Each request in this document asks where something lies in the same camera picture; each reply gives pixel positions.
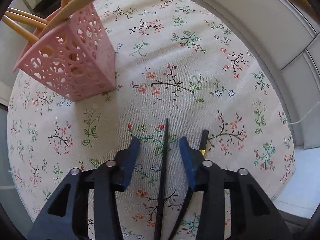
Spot round wooden chopstick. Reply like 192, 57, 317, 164
46, 0, 312, 32

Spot floral tablecloth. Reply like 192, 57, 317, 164
7, 0, 297, 240

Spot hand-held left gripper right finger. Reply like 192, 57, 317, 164
179, 137, 292, 240

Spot white power cable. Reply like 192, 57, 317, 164
287, 102, 316, 125

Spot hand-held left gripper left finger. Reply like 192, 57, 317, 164
27, 136, 140, 240

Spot black pan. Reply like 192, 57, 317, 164
33, 0, 63, 13

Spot black chopstick with gold band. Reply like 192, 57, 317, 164
168, 129, 209, 240

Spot white kitchen cabinets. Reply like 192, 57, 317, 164
262, 0, 320, 151

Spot pink perforated plastic basket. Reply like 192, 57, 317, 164
14, 1, 117, 102

